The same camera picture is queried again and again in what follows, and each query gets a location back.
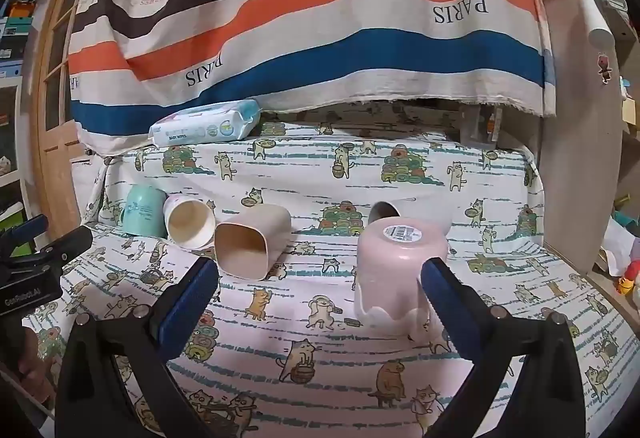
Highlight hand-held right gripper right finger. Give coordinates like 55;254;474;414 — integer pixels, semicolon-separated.
420;257;588;438

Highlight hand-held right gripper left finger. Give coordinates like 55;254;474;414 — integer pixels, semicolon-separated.
55;257;221;438

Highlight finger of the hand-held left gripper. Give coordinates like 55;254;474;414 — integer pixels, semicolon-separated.
0;214;49;264
27;225;94;271

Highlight pink cup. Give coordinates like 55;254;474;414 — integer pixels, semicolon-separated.
353;217;451;341

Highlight teal cup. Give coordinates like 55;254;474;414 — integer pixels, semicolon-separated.
121;185;168;239

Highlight white round cup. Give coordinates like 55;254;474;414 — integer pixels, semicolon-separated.
163;195;217;250

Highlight beige square cup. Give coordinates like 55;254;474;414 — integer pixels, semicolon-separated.
214;204;292;281

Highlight person's left hand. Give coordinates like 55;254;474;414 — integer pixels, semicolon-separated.
12;325;56;406

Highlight cat printed blanket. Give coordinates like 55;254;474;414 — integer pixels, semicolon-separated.
52;101;621;438

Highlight yellow red toy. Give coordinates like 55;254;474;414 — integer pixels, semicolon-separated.
616;263;640;309

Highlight shelf with boxes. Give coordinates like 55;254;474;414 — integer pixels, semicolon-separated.
0;0;46;229

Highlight pack of baby wipes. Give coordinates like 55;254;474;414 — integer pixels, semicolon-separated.
149;99;262;149

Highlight wooden cabinet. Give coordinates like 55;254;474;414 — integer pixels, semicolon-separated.
492;0;640;299

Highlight cartoon sticker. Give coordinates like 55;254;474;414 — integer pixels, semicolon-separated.
596;52;614;84

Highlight striped cloth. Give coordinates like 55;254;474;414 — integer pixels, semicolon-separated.
67;0;558;154

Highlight white cylinder handle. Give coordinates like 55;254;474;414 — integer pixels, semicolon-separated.
574;0;615;50

